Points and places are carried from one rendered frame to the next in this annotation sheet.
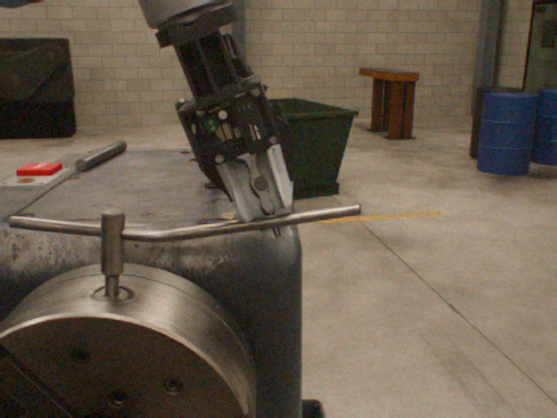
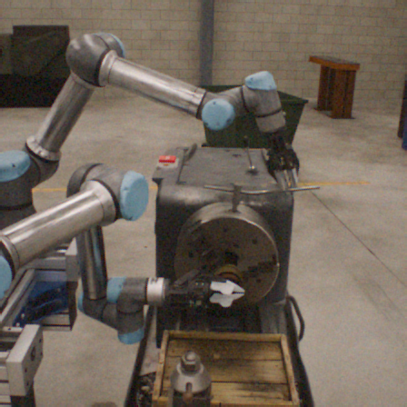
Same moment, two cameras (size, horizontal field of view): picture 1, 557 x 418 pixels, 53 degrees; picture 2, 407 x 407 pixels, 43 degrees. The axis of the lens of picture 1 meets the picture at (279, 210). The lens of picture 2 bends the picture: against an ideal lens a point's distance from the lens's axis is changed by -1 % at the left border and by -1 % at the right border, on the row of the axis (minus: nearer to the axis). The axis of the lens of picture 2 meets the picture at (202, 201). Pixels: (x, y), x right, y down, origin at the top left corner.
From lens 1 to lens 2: 0.99 m
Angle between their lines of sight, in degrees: 4
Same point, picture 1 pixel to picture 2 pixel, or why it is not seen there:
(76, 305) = (224, 213)
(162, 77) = (142, 57)
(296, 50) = (256, 37)
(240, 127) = (286, 162)
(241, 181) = (281, 176)
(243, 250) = (272, 199)
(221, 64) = (281, 143)
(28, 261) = (191, 200)
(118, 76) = not seen: hidden behind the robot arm
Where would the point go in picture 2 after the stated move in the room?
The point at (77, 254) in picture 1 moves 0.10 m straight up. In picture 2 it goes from (209, 198) to (210, 168)
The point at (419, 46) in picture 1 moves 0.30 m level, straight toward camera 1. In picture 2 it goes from (361, 37) to (361, 38)
